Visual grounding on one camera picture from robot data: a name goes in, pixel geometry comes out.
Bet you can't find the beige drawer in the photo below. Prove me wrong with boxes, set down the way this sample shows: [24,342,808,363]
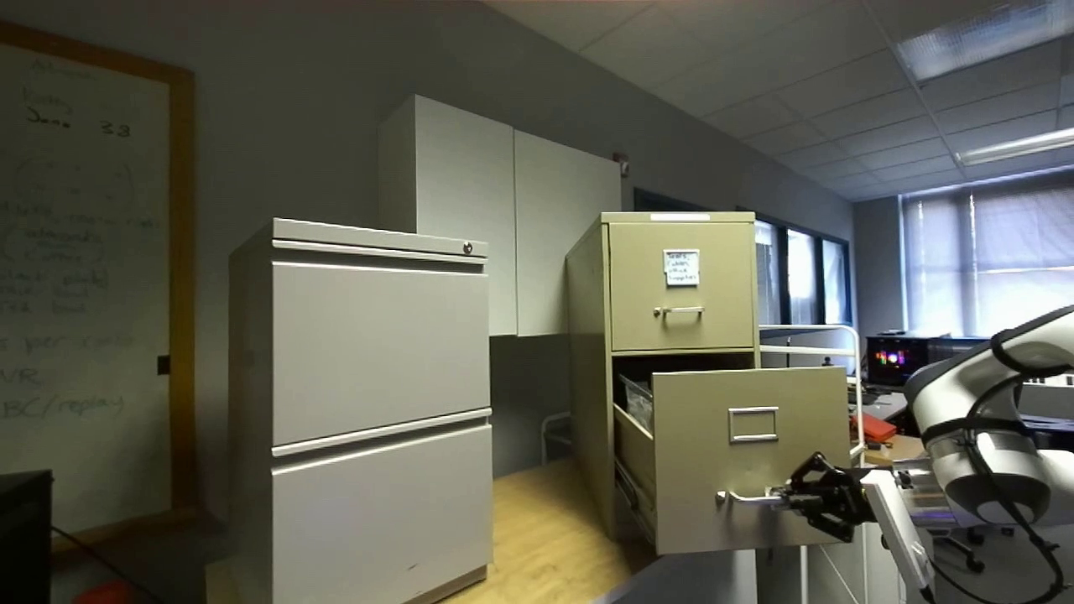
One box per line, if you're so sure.
[609,214,757,353]
[615,367,852,554]

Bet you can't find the wood framed whiteboard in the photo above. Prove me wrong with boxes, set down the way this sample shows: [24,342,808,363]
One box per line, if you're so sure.
[0,21,198,540]

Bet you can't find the beige bottom drawer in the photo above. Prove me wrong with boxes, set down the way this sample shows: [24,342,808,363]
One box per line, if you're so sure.
[615,367,852,554]

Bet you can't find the beige filing cabinet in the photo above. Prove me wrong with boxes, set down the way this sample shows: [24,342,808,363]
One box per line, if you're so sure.
[563,212,758,540]

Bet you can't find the computer monitor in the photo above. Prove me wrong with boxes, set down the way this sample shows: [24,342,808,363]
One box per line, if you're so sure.
[865,335,926,386]

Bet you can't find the ceiling light panel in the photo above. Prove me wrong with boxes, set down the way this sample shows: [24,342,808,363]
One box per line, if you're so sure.
[898,0,1074,81]

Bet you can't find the grey lateral filing cabinet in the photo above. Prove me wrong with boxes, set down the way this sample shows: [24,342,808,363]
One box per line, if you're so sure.
[229,219,494,604]

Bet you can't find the white paper label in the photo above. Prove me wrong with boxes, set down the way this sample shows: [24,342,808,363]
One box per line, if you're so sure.
[663,248,702,288]

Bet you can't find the white wall cabinet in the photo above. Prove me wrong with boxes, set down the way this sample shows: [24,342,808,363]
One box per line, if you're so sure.
[378,99,620,335]

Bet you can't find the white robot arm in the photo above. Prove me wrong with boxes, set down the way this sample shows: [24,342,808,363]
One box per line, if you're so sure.
[780,306,1074,604]

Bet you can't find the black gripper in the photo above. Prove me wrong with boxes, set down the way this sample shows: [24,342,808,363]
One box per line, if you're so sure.
[781,452,875,544]

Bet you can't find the window with blinds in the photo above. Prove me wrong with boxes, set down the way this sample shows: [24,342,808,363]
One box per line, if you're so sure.
[900,183,1074,335]

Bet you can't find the beige top drawer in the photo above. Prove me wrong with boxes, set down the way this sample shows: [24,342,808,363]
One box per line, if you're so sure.
[609,214,757,353]

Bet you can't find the silver drawer handle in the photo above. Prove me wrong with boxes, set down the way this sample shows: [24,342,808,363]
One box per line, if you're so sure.
[715,486,787,510]

